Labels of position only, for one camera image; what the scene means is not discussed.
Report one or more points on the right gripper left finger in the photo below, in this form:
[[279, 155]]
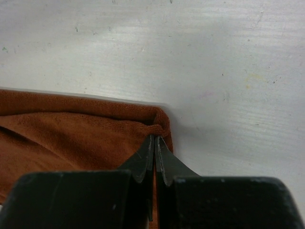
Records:
[[105, 199]]

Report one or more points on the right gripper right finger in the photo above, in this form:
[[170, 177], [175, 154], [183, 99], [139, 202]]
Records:
[[186, 200]]

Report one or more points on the brown towel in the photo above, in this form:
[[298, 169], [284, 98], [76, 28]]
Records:
[[53, 133]]

